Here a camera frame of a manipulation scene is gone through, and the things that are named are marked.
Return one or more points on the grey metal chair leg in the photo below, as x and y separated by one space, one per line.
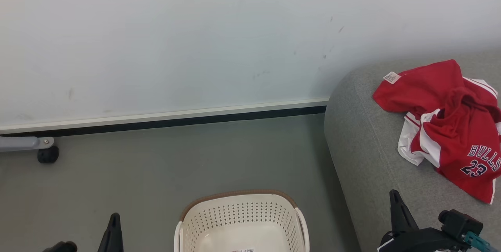
21 143

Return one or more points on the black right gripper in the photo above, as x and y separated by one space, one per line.
419 241

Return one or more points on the white and black baseboard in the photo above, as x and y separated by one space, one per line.
156 121

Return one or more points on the red white Bulls jersey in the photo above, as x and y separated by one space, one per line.
462 148

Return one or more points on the black caster wheel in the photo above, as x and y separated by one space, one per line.
48 155

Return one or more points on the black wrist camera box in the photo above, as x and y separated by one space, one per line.
462 223
62 247

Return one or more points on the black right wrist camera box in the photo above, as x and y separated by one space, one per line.
462 223

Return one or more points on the cream perforated laundry basket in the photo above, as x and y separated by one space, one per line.
242 213

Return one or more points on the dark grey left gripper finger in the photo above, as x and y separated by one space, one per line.
112 236

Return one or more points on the grey fabric sofa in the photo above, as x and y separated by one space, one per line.
372 158

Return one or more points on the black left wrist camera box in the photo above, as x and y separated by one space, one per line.
62 247

